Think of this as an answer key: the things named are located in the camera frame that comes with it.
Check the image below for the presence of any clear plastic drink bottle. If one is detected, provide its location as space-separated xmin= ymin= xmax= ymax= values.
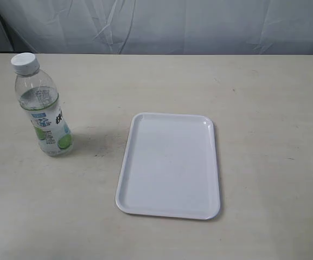
xmin=11 ymin=53 xmax=73 ymax=157

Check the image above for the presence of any white rectangular plastic tray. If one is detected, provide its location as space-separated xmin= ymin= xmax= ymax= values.
xmin=116 ymin=113 xmax=221 ymax=220

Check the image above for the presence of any white backdrop cloth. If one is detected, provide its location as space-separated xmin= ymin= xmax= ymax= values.
xmin=0 ymin=1 xmax=313 ymax=55

